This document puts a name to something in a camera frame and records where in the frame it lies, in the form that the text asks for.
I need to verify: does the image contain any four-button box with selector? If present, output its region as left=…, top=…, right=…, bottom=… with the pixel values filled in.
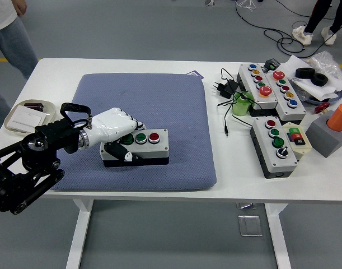
left=249, top=116, right=298, bottom=179

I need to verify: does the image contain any grey four-button control box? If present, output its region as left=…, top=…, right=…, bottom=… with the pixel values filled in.
left=99, top=128, right=170, bottom=168

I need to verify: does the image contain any beige oval tray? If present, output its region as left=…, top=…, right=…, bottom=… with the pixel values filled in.
left=4, top=99, right=57, bottom=137

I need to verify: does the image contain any person in white shoes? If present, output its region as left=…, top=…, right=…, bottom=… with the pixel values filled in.
left=292, top=0, right=342, bottom=47

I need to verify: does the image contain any black foam ring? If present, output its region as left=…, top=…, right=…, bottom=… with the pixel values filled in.
left=295, top=67, right=315, bottom=79
left=311, top=72, right=330, bottom=87

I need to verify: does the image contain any blue-grey textured mat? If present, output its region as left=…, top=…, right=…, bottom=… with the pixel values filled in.
left=49, top=73, right=218, bottom=193

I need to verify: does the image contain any beige green red switch box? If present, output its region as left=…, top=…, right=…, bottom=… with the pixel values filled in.
left=282, top=122, right=312, bottom=162

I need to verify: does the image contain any white wall switch plate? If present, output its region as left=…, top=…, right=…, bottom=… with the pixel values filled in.
left=7, top=108, right=48, bottom=132

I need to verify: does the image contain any dark red small cylinder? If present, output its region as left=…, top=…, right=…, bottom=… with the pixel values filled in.
left=24, top=103, right=45, bottom=112

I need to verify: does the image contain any black power adapter plug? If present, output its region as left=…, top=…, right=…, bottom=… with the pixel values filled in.
left=214, top=79, right=238, bottom=99

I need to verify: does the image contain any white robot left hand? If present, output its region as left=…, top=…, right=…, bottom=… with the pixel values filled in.
left=88, top=107, right=146, bottom=164

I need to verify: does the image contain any five-button box red mushroom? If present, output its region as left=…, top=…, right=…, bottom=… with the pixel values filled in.
left=264, top=69, right=307, bottom=122

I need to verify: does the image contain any white table leg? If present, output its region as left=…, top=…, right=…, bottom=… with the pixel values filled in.
left=65, top=198, right=95, bottom=269
left=264, top=203, right=292, bottom=269

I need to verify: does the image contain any white floor cable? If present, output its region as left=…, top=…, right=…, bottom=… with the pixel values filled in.
left=237, top=0, right=257, bottom=13

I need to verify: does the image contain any person's hand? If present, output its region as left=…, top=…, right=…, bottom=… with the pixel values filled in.
left=12, top=0, right=28, bottom=18

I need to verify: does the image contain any black floor cable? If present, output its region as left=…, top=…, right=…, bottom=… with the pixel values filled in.
left=235, top=0, right=339, bottom=58

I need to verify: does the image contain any blue-rimmed round plate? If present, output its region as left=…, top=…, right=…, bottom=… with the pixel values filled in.
left=295, top=84, right=342, bottom=106

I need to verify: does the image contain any green plastic cylinder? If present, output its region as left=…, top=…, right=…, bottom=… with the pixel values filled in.
left=232, top=91, right=255, bottom=116

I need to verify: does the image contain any clear bubble wrap bag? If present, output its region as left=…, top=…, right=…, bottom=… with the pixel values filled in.
left=303, top=51, right=342, bottom=82

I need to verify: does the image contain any white foam sheet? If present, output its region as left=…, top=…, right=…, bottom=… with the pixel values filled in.
left=277, top=54, right=342, bottom=101

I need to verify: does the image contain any metal floor socket plate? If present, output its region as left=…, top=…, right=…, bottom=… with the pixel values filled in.
left=237, top=214, right=264, bottom=238

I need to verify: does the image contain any orange cylinder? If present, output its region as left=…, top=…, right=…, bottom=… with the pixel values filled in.
left=327, top=103, right=342, bottom=133

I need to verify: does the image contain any grey block holder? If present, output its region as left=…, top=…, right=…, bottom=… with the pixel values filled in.
left=305, top=109, right=342, bottom=158

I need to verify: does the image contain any black adapter cord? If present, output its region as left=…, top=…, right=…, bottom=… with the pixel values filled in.
left=217, top=68, right=254, bottom=137

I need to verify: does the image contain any five-button box orange-ringed mushroom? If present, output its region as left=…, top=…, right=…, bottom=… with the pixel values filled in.
left=237, top=63, right=279, bottom=117

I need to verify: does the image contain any small black terminal module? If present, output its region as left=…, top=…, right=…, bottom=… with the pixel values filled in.
left=263, top=58, right=281, bottom=71

